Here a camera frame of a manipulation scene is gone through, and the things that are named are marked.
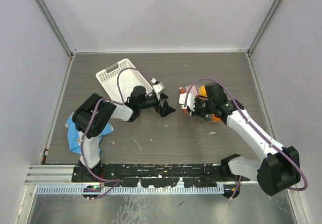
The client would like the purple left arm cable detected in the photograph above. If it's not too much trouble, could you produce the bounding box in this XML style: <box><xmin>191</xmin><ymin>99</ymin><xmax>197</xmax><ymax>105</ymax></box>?
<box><xmin>79</xmin><ymin>67</ymin><xmax>154</xmax><ymax>200</ymax></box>

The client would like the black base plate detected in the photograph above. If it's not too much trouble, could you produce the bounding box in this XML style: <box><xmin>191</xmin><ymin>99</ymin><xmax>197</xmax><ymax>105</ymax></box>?
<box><xmin>71</xmin><ymin>162</ymin><xmax>252</xmax><ymax>188</ymax></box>

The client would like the fake orange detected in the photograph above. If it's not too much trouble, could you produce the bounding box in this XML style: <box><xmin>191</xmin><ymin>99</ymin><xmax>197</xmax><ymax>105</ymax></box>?
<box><xmin>211</xmin><ymin>114</ymin><xmax>221</xmax><ymax>122</ymax></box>

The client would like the blue slotted cable duct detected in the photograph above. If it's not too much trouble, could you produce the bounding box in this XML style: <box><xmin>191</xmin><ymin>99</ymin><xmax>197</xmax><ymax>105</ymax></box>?
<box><xmin>35</xmin><ymin>184</ymin><xmax>224</xmax><ymax>195</ymax></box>

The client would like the fake yellow lemon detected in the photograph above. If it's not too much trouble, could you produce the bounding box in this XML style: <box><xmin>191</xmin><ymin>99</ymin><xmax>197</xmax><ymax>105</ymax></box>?
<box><xmin>198</xmin><ymin>86</ymin><xmax>207</xmax><ymax>98</ymax></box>

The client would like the aluminium frame rail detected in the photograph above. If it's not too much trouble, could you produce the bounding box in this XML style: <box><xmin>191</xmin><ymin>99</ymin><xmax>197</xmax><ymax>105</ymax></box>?
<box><xmin>25</xmin><ymin>165</ymin><xmax>74</xmax><ymax>185</ymax></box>

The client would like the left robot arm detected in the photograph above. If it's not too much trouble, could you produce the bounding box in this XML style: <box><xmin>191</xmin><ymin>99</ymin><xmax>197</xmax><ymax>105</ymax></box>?
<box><xmin>71</xmin><ymin>86</ymin><xmax>176</xmax><ymax>182</ymax></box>

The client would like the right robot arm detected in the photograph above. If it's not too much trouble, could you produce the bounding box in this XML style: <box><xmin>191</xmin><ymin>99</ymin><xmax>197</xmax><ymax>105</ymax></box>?
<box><xmin>192</xmin><ymin>83</ymin><xmax>302</xmax><ymax>196</ymax></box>

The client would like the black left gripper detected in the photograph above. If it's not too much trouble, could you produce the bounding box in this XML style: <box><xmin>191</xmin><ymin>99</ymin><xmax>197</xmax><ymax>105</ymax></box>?
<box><xmin>138</xmin><ymin>93</ymin><xmax>175</xmax><ymax>117</ymax></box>

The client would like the white perforated plastic basket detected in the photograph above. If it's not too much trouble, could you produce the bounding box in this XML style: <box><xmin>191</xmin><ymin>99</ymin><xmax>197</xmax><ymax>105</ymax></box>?
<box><xmin>96</xmin><ymin>58</ymin><xmax>152</xmax><ymax>102</ymax></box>

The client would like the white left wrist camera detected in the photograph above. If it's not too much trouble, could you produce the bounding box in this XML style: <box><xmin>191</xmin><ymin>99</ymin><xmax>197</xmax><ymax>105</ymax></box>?
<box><xmin>151</xmin><ymin>78</ymin><xmax>166</xmax><ymax>94</ymax></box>

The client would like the blue patterned cloth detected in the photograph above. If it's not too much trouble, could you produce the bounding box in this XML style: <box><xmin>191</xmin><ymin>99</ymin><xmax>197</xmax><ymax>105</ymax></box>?
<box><xmin>65</xmin><ymin>112</ymin><xmax>114</xmax><ymax>154</ymax></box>

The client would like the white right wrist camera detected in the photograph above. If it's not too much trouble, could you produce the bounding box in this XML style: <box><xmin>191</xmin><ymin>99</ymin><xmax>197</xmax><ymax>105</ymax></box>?
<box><xmin>179</xmin><ymin>93</ymin><xmax>196</xmax><ymax>112</ymax></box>

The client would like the clear zip top bag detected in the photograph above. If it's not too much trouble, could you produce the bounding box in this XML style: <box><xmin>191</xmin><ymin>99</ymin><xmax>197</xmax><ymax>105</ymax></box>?
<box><xmin>179</xmin><ymin>85</ymin><xmax>221</xmax><ymax>123</ymax></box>

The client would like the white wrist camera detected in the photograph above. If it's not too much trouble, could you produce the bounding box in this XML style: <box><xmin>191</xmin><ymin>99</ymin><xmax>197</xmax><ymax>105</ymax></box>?
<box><xmin>151</xmin><ymin>78</ymin><xmax>166</xmax><ymax>94</ymax></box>
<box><xmin>179</xmin><ymin>93</ymin><xmax>196</xmax><ymax>112</ymax></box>

